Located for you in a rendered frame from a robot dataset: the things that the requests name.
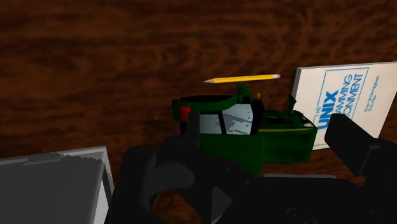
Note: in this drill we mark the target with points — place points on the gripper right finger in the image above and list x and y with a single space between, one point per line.
381 161

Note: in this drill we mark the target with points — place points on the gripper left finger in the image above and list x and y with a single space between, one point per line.
145 186

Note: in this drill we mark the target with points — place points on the white book with blue print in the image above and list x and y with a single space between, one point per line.
342 93

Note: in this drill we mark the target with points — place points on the grey rectangular box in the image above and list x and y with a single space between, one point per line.
46 189

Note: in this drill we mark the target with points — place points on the green toy tractor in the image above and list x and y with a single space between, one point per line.
279 145

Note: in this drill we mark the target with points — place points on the yellow pencil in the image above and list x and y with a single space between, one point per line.
242 78

